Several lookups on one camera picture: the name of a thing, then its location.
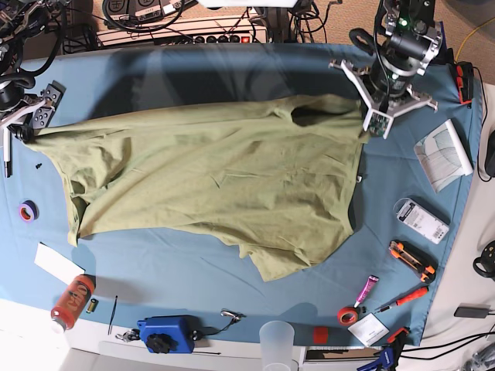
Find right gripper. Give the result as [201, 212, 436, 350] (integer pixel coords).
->
[1, 94, 46, 135]

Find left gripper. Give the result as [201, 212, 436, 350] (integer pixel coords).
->
[329, 60, 438, 120]

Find olive green t-shirt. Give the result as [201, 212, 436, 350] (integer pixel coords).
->
[29, 94, 367, 281]

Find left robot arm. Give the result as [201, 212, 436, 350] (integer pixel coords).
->
[329, 1, 443, 131]

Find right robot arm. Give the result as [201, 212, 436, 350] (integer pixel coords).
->
[1, 1, 67, 142]

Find white marker pen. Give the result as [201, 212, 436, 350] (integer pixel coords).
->
[3, 128, 12, 178]

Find grey remote control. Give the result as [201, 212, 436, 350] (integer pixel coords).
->
[31, 80, 66, 130]

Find black orange tool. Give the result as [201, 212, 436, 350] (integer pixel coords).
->
[455, 62, 474, 108]

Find leaf pattern notebook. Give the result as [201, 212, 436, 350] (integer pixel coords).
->
[414, 119, 473, 193]

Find blue table cloth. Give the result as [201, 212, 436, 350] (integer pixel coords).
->
[1, 44, 483, 345]

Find purple tape roll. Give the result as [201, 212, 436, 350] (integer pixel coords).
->
[18, 200, 39, 223]

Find clear plastic screw box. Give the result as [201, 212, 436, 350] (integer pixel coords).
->
[393, 198, 449, 245]

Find white paper card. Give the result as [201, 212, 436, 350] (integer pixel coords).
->
[34, 243, 85, 284]

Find orange black utility knife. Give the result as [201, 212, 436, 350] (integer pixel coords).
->
[388, 240, 437, 284]

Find pink glue tube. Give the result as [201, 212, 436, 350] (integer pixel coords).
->
[353, 275, 380, 308]

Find white power strip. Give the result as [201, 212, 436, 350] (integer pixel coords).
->
[97, 14, 268, 48]

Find small yellow black battery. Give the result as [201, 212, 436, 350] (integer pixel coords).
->
[86, 298, 99, 314]

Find red tape roll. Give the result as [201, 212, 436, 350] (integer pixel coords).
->
[337, 307, 360, 326]

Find white square packet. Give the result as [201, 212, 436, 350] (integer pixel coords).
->
[348, 313, 389, 347]

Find black tweezers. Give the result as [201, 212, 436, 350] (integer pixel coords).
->
[108, 295, 118, 335]

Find red plastic block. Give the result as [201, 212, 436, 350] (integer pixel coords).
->
[312, 326, 329, 345]

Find blue black clamp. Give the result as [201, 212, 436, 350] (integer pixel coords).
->
[357, 327, 409, 371]

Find blue plastic box device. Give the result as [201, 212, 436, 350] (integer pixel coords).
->
[137, 315, 203, 354]

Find translucent plastic cup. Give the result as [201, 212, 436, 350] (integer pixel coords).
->
[259, 321, 295, 371]

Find silver carabiner clip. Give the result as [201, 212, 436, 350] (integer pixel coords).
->
[220, 308, 245, 322]

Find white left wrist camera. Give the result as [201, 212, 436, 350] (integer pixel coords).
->
[363, 109, 394, 139]

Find orange handle screwdriver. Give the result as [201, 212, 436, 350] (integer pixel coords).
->
[374, 286, 428, 313]

